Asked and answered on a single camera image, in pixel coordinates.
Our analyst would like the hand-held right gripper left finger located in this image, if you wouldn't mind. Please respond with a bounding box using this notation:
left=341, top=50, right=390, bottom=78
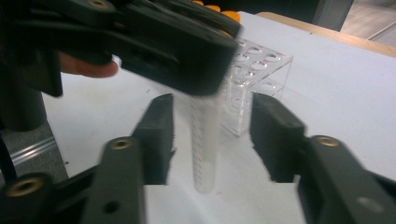
left=132, top=92, right=176, bottom=186

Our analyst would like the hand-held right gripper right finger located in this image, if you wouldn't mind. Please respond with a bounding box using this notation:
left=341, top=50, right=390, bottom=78
left=248, top=91, right=308, bottom=184

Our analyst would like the clear acrylic tube rack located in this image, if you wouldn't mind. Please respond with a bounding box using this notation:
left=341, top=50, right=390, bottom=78
left=218, top=36, right=294, bottom=138

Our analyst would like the black cabinet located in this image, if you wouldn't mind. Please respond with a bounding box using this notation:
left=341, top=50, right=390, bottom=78
left=214, top=0, right=356, bottom=32

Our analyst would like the wooden table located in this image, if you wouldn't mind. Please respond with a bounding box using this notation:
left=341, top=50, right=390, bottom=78
left=255, top=11, right=396, bottom=59

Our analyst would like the metal floor rail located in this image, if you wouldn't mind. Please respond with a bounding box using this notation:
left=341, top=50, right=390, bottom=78
left=10, top=135, right=60, bottom=167

